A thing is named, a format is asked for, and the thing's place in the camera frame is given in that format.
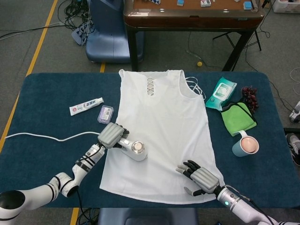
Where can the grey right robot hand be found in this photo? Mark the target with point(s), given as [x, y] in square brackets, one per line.
[204, 179]

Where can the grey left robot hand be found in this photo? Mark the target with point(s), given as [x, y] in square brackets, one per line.
[111, 134]

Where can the white handheld garment steamer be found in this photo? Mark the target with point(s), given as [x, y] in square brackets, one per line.
[139, 152]

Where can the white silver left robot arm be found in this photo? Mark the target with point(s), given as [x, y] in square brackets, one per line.
[35, 192]

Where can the clear purple plastic box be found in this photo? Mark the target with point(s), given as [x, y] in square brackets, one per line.
[106, 114]

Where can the white toothpaste tube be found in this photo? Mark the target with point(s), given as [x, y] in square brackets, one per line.
[85, 106]

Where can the blue cup with pink inside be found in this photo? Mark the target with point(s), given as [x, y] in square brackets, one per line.
[241, 150]

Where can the white sleeveless top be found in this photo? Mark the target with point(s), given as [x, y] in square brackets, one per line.
[164, 129]

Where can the green cloth with black trim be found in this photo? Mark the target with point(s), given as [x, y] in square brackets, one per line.
[236, 119]

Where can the green wet wipes pack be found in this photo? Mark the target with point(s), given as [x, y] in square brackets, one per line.
[221, 92]

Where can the dark red grape bunch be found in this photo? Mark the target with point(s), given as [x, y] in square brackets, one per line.
[250, 96]

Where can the blue chair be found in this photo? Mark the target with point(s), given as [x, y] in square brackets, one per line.
[107, 35]

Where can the white power strip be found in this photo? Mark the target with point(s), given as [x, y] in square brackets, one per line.
[78, 35]

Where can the small yellow ball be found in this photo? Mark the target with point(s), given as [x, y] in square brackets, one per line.
[199, 64]

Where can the brown mahjong table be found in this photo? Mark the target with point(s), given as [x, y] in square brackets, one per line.
[187, 21]

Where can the blue white snake puzzle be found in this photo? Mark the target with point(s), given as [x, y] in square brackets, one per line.
[154, 2]

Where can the white storage box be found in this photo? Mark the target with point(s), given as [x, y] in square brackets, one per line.
[286, 5]

